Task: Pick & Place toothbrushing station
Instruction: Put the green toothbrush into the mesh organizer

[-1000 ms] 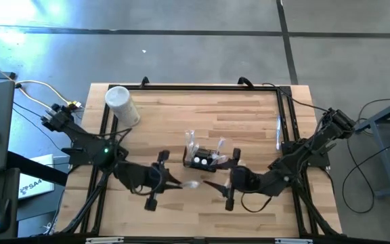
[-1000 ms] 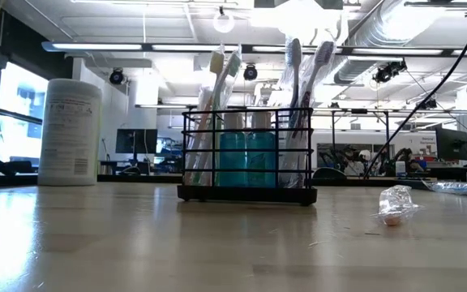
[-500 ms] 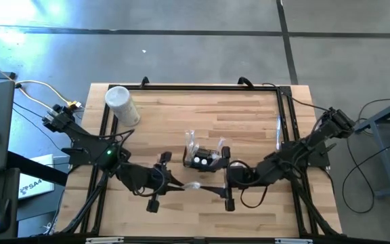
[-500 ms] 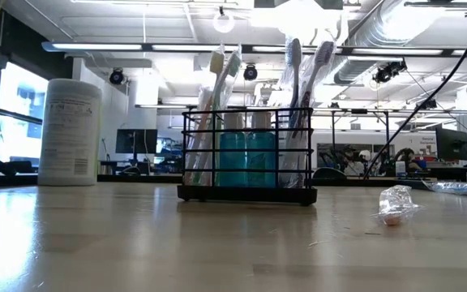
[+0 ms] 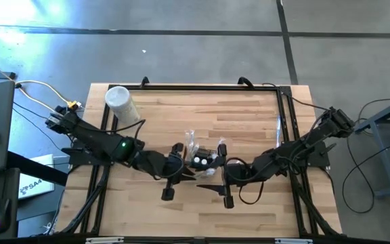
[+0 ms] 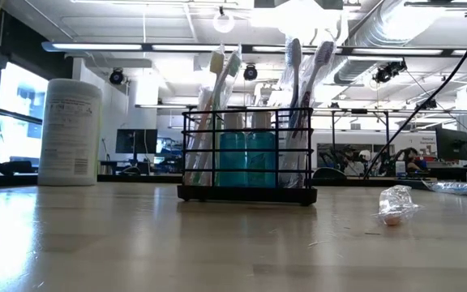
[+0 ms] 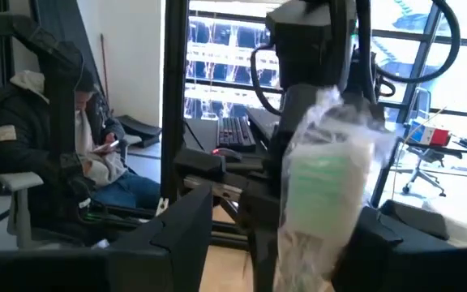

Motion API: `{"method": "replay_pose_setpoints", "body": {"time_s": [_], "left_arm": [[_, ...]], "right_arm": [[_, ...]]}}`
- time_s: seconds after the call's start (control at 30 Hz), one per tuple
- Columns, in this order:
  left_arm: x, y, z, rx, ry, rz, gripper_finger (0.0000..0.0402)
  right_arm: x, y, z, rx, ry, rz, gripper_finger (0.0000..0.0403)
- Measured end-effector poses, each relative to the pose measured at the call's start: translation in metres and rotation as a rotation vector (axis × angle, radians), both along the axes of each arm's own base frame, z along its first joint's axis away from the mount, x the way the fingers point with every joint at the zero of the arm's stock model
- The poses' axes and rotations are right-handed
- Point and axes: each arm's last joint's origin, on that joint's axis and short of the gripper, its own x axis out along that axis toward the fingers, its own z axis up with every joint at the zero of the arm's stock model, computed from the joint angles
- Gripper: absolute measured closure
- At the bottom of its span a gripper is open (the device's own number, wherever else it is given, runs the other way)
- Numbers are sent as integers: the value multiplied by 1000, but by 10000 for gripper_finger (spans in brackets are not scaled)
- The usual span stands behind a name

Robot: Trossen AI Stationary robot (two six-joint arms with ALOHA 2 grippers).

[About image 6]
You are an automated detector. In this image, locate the black ceiling camera rig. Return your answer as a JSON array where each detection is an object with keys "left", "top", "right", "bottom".
[{"left": 372, "top": 58, "right": 409, "bottom": 85}]

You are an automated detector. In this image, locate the white ring ceiling lamp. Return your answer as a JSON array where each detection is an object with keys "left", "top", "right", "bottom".
[{"left": 212, "top": 11, "right": 236, "bottom": 34}]

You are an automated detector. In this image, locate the black metal rack frame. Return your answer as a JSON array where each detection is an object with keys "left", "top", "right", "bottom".
[{"left": 329, "top": 108, "right": 392, "bottom": 163}]

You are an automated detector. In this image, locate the light blue wrapped toothbrush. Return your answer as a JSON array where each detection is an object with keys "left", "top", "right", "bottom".
[{"left": 422, "top": 180, "right": 467, "bottom": 200}]

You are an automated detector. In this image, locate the black wire caddy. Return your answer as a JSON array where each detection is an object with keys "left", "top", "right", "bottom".
[{"left": 176, "top": 107, "right": 319, "bottom": 207}]

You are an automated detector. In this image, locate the person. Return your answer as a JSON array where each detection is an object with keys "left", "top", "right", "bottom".
[{"left": 397, "top": 146, "right": 428, "bottom": 174}]

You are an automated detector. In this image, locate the long ceiling light strip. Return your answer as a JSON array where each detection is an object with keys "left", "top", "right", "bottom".
[{"left": 41, "top": 40, "right": 467, "bottom": 57}]

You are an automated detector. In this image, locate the black ceiling spotlight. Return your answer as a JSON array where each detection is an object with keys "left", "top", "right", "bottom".
[
  {"left": 109, "top": 67, "right": 126, "bottom": 85},
  {"left": 243, "top": 63, "right": 259, "bottom": 81}
]

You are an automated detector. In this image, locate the white wipes canister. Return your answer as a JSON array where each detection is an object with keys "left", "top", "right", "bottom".
[{"left": 37, "top": 78, "right": 103, "bottom": 187}]

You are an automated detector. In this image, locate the black aluminium table frame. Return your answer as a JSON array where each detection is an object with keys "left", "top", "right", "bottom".
[{"left": 0, "top": 172, "right": 467, "bottom": 190}]

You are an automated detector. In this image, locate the teal mouthwash bottle white cap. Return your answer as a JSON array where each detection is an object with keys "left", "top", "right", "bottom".
[
  {"left": 218, "top": 112, "right": 247, "bottom": 188},
  {"left": 246, "top": 111, "right": 277, "bottom": 188}
]

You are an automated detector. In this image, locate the green toothbrush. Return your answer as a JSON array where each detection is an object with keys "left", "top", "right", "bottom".
[{"left": 191, "top": 46, "right": 243, "bottom": 187}]

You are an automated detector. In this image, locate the purple toothbrush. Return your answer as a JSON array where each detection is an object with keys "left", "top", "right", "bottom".
[{"left": 285, "top": 39, "right": 336, "bottom": 188}]

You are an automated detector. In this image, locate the black monitor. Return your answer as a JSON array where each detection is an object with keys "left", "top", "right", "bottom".
[{"left": 115, "top": 128, "right": 158, "bottom": 154}]

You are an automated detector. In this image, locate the dark blue toothbrush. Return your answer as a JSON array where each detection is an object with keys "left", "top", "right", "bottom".
[{"left": 280, "top": 36, "right": 304, "bottom": 187}]

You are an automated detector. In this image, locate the yellow orange toothbrush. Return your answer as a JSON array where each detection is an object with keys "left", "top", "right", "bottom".
[{"left": 184, "top": 48, "right": 226, "bottom": 187}]

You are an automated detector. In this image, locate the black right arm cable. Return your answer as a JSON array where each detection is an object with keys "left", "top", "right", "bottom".
[{"left": 363, "top": 4, "right": 467, "bottom": 180}]

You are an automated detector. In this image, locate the black monitor on arm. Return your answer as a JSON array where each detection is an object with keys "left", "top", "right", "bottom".
[{"left": 435, "top": 127, "right": 467, "bottom": 161}]

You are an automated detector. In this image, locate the silver ventilation duct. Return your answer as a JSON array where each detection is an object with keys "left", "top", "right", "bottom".
[{"left": 333, "top": 0, "right": 457, "bottom": 84}]

